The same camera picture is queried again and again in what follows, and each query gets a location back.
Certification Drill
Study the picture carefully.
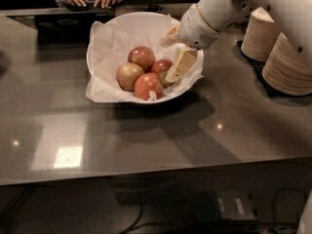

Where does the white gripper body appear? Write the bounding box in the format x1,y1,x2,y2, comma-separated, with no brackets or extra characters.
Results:
178,4,219,49

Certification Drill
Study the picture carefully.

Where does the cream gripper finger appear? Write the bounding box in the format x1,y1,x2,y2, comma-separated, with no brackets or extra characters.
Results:
165,47,197,83
159,24,180,48

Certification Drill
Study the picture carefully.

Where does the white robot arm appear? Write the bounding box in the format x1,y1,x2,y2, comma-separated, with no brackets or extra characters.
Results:
160,0,312,82

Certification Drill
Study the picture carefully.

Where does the red apple at right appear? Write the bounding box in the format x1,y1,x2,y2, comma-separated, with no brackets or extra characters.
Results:
150,58,173,88

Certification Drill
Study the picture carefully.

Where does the red apple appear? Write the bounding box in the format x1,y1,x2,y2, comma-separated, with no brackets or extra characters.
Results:
150,58,173,88
135,73,164,101
128,46,155,72

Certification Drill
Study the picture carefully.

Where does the red apple at back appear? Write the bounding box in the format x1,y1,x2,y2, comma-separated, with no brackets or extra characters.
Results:
128,46,155,72

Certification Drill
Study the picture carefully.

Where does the red apple at front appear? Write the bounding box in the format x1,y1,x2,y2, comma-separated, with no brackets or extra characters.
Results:
135,73,164,101

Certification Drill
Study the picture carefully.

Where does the white bowl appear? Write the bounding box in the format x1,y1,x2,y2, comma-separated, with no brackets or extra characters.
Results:
86,11,206,105

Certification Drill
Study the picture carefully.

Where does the yellowish apple at left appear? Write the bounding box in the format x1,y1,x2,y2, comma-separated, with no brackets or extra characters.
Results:
116,62,144,92

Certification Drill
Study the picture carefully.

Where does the white paper liner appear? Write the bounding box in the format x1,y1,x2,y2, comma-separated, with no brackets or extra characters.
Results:
85,14,205,104

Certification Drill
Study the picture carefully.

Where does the rear stack of paper plates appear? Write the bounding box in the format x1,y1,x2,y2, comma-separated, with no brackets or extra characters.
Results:
241,7,280,62

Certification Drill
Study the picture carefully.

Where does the stack of paper plates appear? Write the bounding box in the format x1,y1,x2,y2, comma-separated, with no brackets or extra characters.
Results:
241,7,280,62
262,33,312,96

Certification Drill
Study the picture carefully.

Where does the black mat under plates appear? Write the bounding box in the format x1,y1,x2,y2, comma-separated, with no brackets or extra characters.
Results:
236,40,312,99

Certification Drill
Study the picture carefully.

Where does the front stack of paper plates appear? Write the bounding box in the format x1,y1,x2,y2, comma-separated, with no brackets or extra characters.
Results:
262,33,312,96

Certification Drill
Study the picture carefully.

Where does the black cable on floor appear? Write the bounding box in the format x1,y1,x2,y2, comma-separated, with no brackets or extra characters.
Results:
106,175,310,234

